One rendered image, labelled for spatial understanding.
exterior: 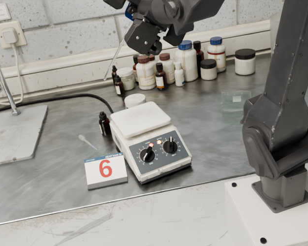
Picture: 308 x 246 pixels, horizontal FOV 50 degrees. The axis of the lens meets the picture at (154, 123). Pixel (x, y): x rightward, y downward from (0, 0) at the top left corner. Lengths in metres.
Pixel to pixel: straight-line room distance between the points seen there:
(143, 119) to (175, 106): 0.24
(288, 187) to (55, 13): 0.97
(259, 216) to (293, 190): 0.06
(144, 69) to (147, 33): 0.45
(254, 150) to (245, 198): 0.10
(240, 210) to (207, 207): 0.16
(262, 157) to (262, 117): 0.05
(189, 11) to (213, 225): 0.37
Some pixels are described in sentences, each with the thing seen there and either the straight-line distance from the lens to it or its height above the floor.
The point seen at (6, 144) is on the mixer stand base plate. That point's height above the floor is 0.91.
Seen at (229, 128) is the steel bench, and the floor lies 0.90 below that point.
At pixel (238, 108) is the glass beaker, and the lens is 0.91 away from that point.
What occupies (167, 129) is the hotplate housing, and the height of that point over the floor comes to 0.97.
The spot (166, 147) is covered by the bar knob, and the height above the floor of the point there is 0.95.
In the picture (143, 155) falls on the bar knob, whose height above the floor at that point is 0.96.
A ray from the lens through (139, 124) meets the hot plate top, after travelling 0.77.
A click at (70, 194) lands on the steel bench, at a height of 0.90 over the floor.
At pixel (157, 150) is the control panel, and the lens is 0.74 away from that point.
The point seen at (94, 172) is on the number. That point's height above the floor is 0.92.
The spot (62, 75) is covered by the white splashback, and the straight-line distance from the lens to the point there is 1.25.
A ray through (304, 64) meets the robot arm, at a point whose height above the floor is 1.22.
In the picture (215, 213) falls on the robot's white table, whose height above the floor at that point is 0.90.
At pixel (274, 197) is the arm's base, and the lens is 0.52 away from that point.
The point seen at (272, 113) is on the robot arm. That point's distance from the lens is 0.44.
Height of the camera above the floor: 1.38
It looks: 31 degrees down
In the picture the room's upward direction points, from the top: 9 degrees counter-clockwise
